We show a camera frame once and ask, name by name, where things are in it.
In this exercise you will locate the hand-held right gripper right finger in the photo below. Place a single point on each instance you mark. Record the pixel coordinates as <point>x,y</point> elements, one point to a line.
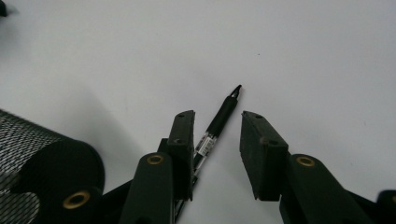
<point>271,168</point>

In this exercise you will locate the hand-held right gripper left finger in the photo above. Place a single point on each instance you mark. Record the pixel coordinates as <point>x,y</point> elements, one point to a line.
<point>155,186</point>

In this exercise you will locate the black pen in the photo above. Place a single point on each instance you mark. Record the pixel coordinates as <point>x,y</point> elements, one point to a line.
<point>222,116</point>

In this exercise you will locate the black mesh pen holder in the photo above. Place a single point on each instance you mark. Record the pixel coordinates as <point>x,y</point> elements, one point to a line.
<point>28,140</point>

